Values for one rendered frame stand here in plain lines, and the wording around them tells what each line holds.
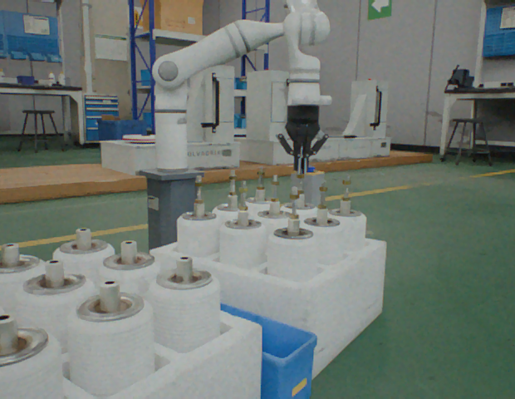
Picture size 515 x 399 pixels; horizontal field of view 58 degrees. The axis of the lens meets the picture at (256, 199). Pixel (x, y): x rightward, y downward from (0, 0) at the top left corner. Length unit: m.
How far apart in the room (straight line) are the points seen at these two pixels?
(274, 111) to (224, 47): 2.31
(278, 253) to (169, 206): 0.58
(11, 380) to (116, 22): 7.12
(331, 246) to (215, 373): 0.42
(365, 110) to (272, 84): 1.28
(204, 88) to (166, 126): 2.03
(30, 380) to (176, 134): 0.98
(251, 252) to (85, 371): 0.45
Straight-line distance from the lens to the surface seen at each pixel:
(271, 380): 0.75
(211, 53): 1.35
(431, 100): 6.52
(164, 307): 0.62
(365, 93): 4.64
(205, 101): 3.37
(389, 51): 6.95
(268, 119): 3.63
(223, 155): 3.29
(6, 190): 2.68
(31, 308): 0.64
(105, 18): 7.43
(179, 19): 6.29
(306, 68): 1.08
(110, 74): 7.35
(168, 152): 1.36
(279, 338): 0.84
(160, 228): 1.38
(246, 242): 0.90
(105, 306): 0.56
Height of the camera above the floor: 0.47
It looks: 11 degrees down
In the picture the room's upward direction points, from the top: 1 degrees clockwise
